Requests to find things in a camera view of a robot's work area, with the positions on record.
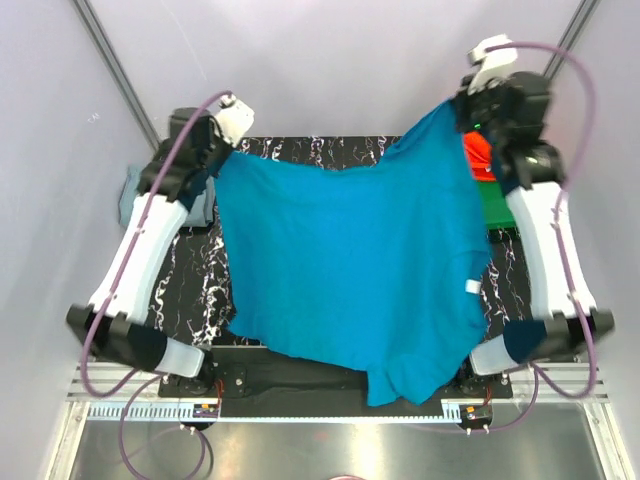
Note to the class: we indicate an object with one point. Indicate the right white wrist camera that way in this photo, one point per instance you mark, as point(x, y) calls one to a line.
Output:
point(493, 61)

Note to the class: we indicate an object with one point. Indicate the black marble pattern mat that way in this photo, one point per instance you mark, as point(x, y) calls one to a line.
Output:
point(191, 299)

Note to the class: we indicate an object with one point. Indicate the aluminium rail frame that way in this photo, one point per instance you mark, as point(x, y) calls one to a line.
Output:
point(536, 434)

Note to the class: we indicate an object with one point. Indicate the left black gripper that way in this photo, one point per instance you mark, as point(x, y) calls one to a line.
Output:
point(227, 146)

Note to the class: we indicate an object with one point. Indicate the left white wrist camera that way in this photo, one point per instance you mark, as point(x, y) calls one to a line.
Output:
point(233, 120)

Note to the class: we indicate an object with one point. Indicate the folded grey-blue t shirt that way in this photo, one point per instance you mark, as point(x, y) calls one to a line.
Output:
point(201, 214)

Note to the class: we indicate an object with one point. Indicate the teal blue t shirt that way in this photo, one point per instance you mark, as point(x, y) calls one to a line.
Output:
point(376, 269)

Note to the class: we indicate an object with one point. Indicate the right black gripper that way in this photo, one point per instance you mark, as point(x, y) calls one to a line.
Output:
point(464, 100)

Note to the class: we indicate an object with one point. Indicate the orange t shirt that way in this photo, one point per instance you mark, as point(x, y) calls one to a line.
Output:
point(478, 153)

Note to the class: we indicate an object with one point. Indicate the left black connector box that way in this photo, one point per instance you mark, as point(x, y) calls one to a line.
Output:
point(206, 410)

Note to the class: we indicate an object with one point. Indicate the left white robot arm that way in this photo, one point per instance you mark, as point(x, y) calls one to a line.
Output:
point(112, 326)

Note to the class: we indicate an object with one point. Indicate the right black connector box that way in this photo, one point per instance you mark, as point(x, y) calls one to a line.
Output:
point(476, 417)

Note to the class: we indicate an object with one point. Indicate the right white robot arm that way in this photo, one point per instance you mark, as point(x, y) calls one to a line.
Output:
point(565, 319)

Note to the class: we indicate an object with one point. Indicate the green plastic bin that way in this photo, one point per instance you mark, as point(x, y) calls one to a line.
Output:
point(496, 211)

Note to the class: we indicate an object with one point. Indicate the black connector box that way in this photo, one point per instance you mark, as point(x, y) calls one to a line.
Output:
point(476, 417)
point(206, 410)

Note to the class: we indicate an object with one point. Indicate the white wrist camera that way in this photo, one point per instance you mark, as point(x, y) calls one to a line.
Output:
point(233, 120)
point(493, 61)

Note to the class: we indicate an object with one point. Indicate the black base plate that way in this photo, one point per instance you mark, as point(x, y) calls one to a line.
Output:
point(258, 384)

